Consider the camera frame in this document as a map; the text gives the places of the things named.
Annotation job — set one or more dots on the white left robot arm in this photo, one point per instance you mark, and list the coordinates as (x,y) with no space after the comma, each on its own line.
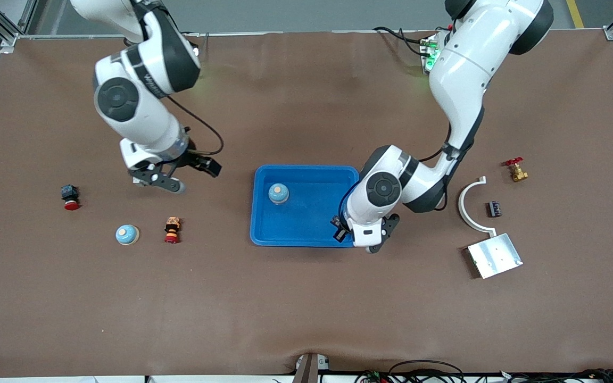
(461,74)

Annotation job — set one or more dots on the blue call bell cream base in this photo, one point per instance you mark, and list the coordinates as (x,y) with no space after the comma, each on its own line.
(278,196)
(126,234)

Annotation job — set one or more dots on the silver aluminium plate box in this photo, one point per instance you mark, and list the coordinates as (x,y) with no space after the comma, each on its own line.
(495,256)

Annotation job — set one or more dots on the white curved plastic bracket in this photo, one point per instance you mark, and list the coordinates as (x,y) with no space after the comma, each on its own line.
(461,207)

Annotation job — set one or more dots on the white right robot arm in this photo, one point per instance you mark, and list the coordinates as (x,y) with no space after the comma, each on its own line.
(141,117)

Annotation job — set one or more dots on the metal table edge bracket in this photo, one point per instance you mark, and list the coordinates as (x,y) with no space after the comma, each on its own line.
(306,369)

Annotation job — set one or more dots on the red mushroom emergency stop button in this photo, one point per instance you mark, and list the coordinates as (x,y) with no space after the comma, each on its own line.
(69,194)

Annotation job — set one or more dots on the blue plastic tray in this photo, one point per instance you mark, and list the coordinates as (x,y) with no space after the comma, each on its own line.
(306,229)

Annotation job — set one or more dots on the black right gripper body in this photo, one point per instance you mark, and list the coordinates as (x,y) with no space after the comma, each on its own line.
(193,158)

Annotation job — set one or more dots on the base connector box green light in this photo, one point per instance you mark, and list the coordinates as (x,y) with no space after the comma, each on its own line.
(430,56)

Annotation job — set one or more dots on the black terminal block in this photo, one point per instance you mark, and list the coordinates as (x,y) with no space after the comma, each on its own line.
(493,209)

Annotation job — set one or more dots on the grey white circuit breaker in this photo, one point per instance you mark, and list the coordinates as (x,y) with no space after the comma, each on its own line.
(136,182)

